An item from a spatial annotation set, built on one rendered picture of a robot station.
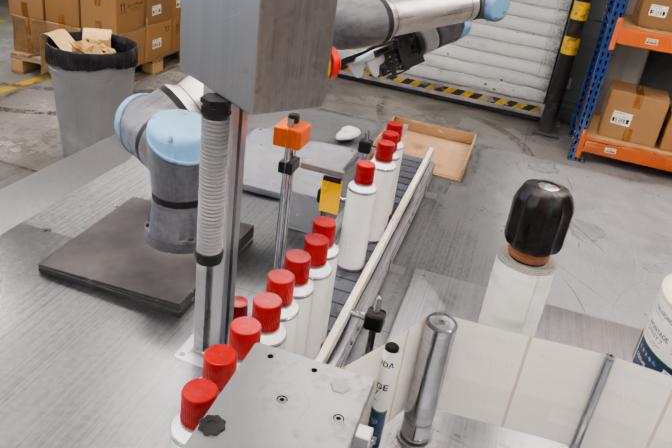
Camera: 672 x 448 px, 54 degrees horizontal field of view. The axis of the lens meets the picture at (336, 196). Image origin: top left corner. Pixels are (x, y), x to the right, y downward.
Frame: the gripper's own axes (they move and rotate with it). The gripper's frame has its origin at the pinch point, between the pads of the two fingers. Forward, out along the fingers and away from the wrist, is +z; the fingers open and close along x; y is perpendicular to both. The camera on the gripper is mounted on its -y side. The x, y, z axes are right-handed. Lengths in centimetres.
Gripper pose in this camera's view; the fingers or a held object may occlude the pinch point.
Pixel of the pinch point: (347, 61)
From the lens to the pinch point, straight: 157.6
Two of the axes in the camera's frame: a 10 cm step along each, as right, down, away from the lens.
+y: 3.2, 9.0, 3.0
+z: -8.3, 4.2, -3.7
